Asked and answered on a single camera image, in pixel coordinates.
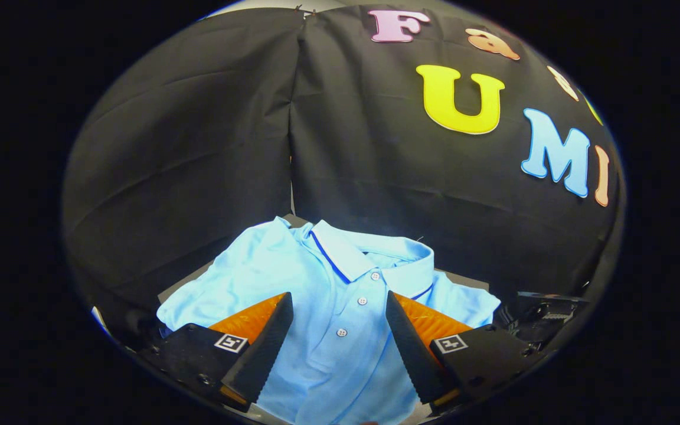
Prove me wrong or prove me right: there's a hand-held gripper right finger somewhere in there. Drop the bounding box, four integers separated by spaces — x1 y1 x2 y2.
385 290 547 408

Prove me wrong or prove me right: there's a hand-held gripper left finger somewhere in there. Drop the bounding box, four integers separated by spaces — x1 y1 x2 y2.
139 292 295 413

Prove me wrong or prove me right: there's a light blue polo shirt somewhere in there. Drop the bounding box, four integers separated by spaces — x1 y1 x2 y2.
157 217 501 425

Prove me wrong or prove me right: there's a grey cabinet with black top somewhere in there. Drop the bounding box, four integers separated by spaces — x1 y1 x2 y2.
156 214 491 308

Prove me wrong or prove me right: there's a black backdrop cloth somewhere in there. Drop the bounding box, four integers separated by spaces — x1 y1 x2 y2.
61 5 624 343

